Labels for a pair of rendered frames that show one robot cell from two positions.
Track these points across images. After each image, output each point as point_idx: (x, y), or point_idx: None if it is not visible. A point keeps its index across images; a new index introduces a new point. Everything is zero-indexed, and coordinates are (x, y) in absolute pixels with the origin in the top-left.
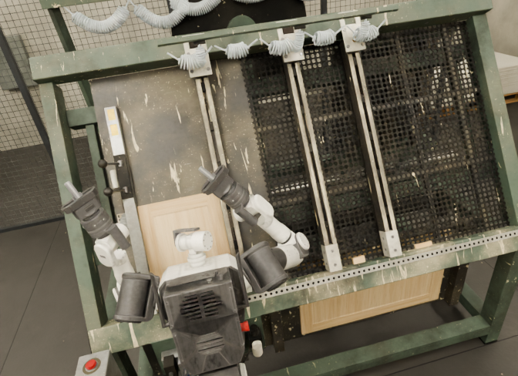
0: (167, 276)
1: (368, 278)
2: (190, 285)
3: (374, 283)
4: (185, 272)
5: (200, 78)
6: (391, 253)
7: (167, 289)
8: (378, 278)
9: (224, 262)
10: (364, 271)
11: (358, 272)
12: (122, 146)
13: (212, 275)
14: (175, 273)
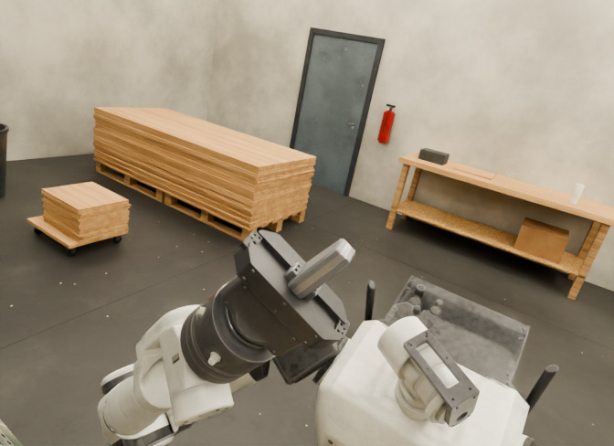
0: (504, 405)
1: (10, 440)
2: (472, 323)
3: (14, 437)
4: None
5: None
6: None
7: (515, 349)
8: (2, 428)
9: (373, 345)
10: (4, 436)
11: (10, 444)
12: None
13: (424, 317)
14: (481, 408)
